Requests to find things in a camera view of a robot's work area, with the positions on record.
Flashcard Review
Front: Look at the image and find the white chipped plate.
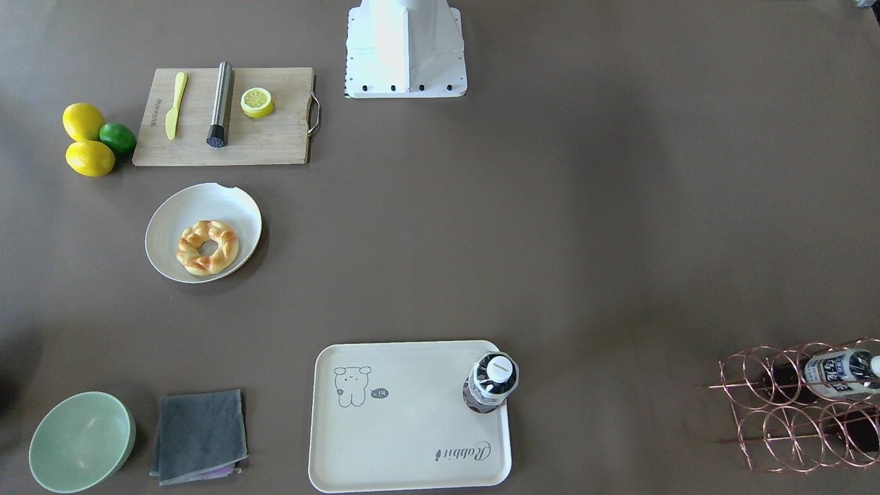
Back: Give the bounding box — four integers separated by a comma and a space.
144, 183, 262, 284

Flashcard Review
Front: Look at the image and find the copper wire bottle rack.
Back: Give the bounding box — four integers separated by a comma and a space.
716, 338, 878, 473

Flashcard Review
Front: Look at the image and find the clear water bottle upright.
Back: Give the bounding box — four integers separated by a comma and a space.
462, 351, 520, 414

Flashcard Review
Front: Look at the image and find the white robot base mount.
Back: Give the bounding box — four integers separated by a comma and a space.
344, 1, 468, 98

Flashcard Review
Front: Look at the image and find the yellow lemon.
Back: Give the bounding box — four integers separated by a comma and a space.
65, 140, 116, 177
62, 102, 106, 142

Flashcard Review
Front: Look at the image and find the half lemon slice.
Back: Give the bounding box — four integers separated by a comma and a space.
240, 87, 274, 119

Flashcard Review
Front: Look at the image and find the labelled bottle in rack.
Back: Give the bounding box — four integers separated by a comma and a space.
802, 349, 879, 400

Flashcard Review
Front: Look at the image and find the green lime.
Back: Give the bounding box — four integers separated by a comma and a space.
98, 122, 138, 155

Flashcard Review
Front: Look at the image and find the yellow plastic knife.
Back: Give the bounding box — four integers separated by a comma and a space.
164, 71, 188, 140

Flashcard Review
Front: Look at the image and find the upper yellow lemon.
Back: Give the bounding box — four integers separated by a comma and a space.
62, 102, 106, 142

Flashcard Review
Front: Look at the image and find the grey folded cloth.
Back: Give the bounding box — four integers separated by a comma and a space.
150, 389, 249, 486

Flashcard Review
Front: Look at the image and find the cream rabbit tray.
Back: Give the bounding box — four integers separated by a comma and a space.
308, 340, 512, 493

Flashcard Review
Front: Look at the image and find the lower yellow lemon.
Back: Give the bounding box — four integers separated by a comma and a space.
65, 140, 116, 177

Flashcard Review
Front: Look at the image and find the braided golden donut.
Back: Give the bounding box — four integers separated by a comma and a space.
176, 220, 239, 276

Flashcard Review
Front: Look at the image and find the wooden cutting board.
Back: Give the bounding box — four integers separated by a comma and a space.
132, 67, 315, 167

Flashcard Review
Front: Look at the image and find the steel cylindrical grinder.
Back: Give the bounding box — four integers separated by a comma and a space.
206, 60, 234, 149

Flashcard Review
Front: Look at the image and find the light green bowl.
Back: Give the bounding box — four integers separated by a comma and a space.
28, 391, 136, 493

